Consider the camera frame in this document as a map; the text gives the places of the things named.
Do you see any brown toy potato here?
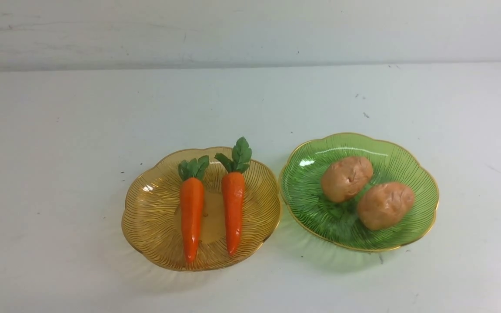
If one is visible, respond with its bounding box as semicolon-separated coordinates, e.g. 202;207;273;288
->
321;156;374;203
357;181;415;230

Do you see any amber ribbed plastic plate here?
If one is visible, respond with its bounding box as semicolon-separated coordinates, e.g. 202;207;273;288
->
122;147;282;272

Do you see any orange toy carrot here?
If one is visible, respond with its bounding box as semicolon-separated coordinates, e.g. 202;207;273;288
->
178;155;209;264
214;137;252;256

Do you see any green ribbed plastic plate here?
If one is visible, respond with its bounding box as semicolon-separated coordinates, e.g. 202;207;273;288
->
279;133;440;253

